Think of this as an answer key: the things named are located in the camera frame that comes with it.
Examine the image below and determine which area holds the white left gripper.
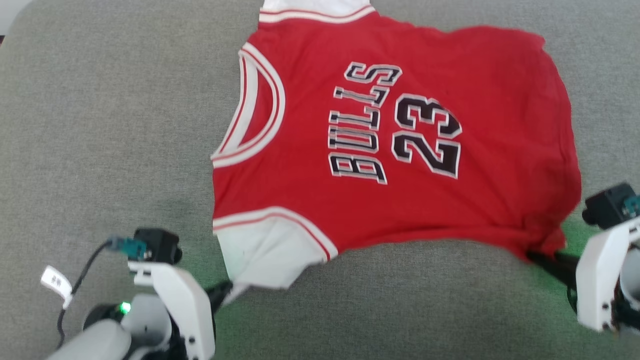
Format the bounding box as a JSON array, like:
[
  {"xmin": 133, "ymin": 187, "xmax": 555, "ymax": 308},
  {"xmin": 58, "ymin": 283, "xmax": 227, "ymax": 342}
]
[{"xmin": 127, "ymin": 259, "xmax": 234, "ymax": 360}]

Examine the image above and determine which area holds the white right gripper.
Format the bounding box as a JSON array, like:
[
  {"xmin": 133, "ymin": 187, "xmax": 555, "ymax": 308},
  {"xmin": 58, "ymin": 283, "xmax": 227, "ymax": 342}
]
[{"xmin": 526, "ymin": 216, "xmax": 640, "ymax": 334}]

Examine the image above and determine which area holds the red basketball jersey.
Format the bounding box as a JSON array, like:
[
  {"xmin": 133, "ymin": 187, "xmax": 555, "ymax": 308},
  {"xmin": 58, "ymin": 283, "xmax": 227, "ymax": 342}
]
[{"xmin": 210, "ymin": 0, "xmax": 584, "ymax": 292}]

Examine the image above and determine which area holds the grey fabric panel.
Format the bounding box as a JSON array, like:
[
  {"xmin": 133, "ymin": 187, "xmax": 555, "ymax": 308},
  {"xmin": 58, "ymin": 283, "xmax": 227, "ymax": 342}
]
[{"xmin": 0, "ymin": 0, "xmax": 640, "ymax": 360}]

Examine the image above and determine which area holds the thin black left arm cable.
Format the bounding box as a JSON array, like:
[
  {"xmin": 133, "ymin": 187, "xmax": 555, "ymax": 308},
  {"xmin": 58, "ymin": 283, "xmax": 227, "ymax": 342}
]
[{"xmin": 56, "ymin": 235, "xmax": 149, "ymax": 350}]

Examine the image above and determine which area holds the white cable label tag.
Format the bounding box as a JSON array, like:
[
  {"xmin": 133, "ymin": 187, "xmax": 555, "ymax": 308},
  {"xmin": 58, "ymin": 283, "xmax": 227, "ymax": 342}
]
[{"xmin": 40, "ymin": 265, "xmax": 74, "ymax": 309}]

